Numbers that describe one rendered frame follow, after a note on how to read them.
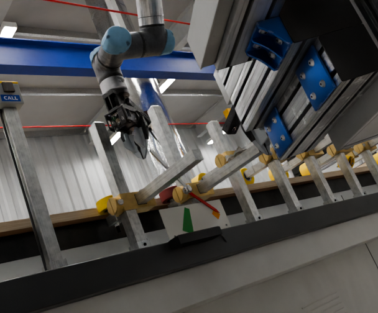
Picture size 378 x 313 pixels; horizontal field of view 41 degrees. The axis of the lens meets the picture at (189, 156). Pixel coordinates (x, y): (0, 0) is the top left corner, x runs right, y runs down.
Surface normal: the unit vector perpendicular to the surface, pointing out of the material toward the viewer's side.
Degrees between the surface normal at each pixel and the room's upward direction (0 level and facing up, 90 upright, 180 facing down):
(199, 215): 90
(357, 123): 90
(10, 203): 90
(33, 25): 180
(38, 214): 90
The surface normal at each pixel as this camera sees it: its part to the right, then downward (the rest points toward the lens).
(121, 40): 0.36, -0.43
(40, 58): 0.57, -0.47
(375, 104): -0.92, 0.30
